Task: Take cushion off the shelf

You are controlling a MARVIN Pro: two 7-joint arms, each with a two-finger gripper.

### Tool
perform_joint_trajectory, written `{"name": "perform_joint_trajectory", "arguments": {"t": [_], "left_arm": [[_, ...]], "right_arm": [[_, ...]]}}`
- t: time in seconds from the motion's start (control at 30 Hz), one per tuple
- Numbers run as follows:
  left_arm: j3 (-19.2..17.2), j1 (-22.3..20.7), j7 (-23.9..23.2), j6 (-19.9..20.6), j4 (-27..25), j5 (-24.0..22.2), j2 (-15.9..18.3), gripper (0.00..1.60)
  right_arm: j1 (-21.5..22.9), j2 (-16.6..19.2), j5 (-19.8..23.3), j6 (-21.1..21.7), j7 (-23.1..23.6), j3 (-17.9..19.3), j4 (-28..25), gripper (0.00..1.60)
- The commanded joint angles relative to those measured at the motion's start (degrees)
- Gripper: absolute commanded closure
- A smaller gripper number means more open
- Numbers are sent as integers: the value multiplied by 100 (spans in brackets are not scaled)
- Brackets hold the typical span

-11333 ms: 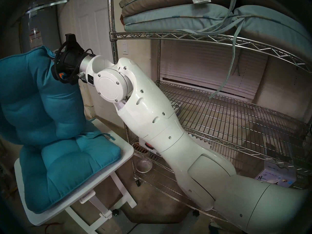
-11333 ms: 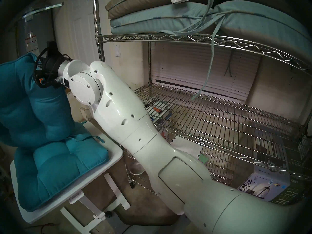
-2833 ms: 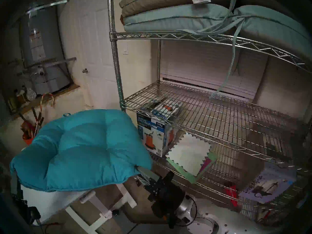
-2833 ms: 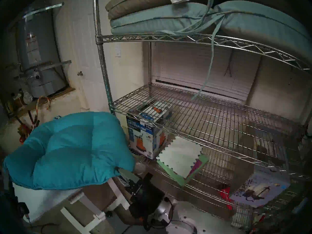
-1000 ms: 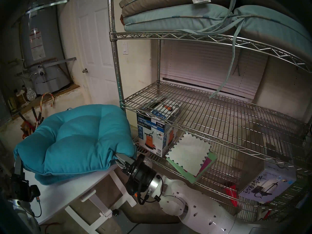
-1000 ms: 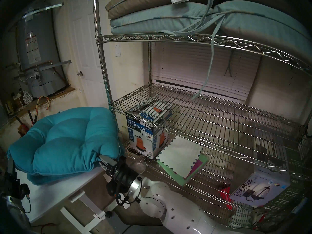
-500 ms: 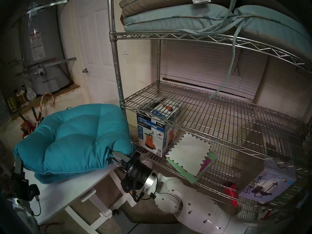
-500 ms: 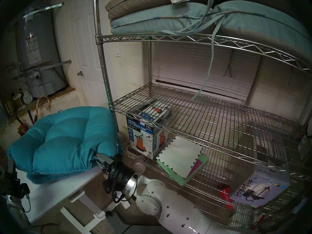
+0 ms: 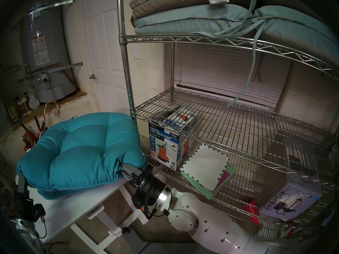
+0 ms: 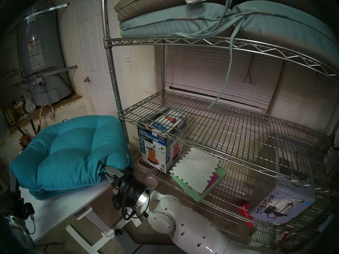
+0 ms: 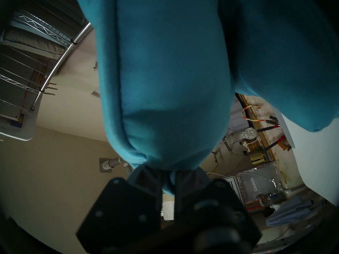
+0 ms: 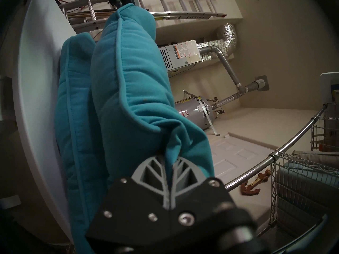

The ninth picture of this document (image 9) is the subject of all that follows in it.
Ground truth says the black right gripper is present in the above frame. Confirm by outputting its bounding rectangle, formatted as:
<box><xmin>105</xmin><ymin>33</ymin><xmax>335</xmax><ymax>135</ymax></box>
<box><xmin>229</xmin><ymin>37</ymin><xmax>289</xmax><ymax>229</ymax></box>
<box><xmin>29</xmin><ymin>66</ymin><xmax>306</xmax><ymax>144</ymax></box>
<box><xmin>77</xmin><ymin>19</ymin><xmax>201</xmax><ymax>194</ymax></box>
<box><xmin>121</xmin><ymin>164</ymin><xmax>167</xmax><ymax>211</ymax></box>

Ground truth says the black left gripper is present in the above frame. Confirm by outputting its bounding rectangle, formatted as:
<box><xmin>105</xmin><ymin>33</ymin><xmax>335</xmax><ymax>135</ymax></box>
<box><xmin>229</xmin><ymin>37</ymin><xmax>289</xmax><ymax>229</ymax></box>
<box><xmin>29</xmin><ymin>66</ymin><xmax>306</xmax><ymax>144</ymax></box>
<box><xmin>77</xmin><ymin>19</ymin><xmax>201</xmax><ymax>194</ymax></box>
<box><xmin>11</xmin><ymin>174</ymin><xmax>46</xmax><ymax>223</ymax></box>

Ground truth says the teal tufted seat cushion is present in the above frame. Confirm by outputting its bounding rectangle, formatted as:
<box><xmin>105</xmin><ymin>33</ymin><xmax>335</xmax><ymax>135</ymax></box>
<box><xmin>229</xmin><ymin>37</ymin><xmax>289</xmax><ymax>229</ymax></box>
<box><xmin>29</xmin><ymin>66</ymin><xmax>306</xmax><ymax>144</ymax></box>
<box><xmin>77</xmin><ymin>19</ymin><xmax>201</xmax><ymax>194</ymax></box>
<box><xmin>37</xmin><ymin>187</ymin><xmax>77</xmax><ymax>200</ymax></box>
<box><xmin>16</xmin><ymin>112</ymin><xmax>148</xmax><ymax>192</ymax></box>

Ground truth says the pale blue tie cushion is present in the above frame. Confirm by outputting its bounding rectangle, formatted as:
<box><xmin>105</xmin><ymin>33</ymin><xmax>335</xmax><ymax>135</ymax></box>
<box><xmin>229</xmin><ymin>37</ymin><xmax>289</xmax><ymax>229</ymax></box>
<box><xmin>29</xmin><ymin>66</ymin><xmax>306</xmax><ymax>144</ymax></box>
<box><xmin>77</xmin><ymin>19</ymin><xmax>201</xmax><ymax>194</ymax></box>
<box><xmin>134</xmin><ymin>3</ymin><xmax>339</xmax><ymax>108</ymax></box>

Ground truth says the tan flat cushion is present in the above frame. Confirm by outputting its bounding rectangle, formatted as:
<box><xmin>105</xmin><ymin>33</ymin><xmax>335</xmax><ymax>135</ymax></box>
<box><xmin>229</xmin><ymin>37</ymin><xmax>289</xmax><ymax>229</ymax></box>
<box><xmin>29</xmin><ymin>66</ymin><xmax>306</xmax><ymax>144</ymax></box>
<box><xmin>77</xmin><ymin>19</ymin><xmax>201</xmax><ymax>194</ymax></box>
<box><xmin>129</xmin><ymin>0</ymin><xmax>255</xmax><ymax>18</ymax></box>

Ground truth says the utility pump cardboard box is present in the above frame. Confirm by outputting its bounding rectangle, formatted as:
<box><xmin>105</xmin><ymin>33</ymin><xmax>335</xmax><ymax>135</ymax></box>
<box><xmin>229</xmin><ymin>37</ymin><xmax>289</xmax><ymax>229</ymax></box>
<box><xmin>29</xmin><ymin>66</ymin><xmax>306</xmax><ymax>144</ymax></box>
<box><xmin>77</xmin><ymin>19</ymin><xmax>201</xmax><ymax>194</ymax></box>
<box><xmin>148</xmin><ymin>108</ymin><xmax>199</xmax><ymax>172</ymax></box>

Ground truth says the white folding table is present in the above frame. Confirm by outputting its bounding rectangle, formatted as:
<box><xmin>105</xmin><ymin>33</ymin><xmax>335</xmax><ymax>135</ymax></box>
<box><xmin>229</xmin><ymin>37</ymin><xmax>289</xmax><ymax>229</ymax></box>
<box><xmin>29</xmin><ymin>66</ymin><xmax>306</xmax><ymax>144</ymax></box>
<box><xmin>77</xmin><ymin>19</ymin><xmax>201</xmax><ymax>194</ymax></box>
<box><xmin>15</xmin><ymin>174</ymin><xmax>149</xmax><ymax>254</ymax></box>

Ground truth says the white zigzag-edged paper sheet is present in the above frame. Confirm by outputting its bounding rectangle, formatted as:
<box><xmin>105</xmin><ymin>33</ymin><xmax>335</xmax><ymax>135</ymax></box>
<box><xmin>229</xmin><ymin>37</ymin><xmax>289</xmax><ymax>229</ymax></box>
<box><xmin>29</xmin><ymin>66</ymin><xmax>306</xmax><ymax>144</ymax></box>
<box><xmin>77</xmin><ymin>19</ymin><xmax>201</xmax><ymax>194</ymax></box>
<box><xmin>183</xmin><ymin>144</ymin><xmax>230</xmax><ymax>192</ymax></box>

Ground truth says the crumpled aluminium foil ball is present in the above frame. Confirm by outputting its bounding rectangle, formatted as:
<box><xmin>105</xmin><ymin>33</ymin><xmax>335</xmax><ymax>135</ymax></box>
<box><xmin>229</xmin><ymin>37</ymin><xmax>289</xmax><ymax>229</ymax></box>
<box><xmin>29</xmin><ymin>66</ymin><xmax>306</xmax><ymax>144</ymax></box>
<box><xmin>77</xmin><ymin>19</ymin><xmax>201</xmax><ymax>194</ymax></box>
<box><xmin>28</xmin><ymin>94</ymin><xmax>40</xmax><ymax>110</ymax></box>

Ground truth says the purple zigzag-edged paper sheet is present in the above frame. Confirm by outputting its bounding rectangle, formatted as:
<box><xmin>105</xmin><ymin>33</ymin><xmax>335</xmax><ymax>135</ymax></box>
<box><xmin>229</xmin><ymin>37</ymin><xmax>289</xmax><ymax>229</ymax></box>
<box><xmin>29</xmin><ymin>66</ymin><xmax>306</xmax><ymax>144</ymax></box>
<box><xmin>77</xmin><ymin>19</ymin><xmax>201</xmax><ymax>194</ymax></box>
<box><xmin>216</xmin><ymin>169</ymin><xmax>234</xmax><ymax>190</ymax></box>

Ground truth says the grey water heater tank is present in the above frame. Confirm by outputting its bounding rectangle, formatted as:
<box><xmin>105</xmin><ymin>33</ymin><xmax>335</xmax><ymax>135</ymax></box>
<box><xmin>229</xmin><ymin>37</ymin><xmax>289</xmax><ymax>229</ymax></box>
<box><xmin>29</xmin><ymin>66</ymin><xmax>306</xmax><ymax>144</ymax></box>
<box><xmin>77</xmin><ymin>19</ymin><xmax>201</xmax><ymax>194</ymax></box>
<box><xmin>21</xmin><ymin>5</ymin><xmax>77</xmax><ymax>103</ymax></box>

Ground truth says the red plastic package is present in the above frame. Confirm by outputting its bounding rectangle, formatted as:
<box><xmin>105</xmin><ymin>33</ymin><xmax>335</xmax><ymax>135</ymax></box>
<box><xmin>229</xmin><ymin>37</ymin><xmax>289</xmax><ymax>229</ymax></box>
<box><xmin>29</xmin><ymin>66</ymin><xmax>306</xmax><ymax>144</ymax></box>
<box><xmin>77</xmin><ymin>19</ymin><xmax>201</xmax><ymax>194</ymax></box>
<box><xmin>243</xmin><ymin>201</ymin><xmax>259</xmax><ymax>225</ymax></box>

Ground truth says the white panel door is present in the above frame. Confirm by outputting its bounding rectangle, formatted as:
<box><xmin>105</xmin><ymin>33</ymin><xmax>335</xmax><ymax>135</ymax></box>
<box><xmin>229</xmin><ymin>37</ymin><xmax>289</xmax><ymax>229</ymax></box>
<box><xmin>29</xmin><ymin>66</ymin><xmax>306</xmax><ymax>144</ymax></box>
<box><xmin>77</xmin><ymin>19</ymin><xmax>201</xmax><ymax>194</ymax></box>
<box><xmin>79</xmin><ymin>0</ymin><xmax>130</xmax><ymax>116</ymax></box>

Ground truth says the white lamp product box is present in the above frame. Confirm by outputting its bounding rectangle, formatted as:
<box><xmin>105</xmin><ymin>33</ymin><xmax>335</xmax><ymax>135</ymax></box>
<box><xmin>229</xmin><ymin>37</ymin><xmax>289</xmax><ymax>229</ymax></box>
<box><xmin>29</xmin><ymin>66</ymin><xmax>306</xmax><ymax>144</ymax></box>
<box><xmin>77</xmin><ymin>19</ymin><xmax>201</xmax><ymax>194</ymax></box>
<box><xmin>260</xmin><ymin>181</ymin><xmax>322</xmax><ymax>221</ymax></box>

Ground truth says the dark LED product box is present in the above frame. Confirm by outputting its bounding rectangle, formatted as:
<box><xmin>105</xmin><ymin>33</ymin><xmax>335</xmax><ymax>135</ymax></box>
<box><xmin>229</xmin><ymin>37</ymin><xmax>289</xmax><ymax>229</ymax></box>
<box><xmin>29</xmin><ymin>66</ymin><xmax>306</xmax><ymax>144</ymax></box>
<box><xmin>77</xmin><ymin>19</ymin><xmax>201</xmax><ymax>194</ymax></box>
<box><xmin>291</xmin><ymin>193</ymin><xmax>339</xmax><ymax>230</ymax></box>

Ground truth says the black handled screwdriver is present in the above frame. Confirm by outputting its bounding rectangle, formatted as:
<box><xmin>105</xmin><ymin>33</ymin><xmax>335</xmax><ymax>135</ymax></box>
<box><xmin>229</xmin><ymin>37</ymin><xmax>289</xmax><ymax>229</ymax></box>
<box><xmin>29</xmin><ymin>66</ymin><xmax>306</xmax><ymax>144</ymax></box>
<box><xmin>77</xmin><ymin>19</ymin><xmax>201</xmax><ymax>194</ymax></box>
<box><xmin>37</xmin><ymin>126</ymin><xmax>48</xmax><ymax>144</ymax></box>

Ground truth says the red yellow striped cable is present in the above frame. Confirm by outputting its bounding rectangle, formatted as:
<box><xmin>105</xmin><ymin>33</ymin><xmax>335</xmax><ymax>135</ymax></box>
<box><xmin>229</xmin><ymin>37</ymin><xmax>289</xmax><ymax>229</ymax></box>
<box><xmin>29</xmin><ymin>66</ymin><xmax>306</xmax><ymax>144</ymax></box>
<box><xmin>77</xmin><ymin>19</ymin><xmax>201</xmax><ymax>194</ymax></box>
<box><xmin>44</xmin><ymin>101</ymin><xmax>60</xmax><ymax>119</ymax></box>

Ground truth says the chrome wire shelf rack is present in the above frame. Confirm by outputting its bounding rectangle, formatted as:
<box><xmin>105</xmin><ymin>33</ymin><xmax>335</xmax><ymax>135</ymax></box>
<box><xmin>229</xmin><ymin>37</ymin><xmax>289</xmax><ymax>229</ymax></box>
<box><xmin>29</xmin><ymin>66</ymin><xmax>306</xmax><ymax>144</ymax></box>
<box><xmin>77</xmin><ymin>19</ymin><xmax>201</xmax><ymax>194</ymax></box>
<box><xmin>117</xmin><ymin>0</ymin><xmax>339</xmax><ymax>246</ymax></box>

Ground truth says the metal heater strap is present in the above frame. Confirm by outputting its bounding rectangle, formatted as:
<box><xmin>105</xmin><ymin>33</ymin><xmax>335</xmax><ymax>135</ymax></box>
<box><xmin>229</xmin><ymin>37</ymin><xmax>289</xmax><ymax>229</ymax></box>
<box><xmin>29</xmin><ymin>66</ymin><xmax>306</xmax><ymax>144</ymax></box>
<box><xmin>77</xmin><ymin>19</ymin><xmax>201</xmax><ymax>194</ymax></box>
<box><xmin>19</xmin><ymin>62</ymin><xmax>84</xmax><ymax>82</ymax></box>
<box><xmin>29</xmin><ymin>0</ymin><xmax>76</xmax><ymax>16</ymax></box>

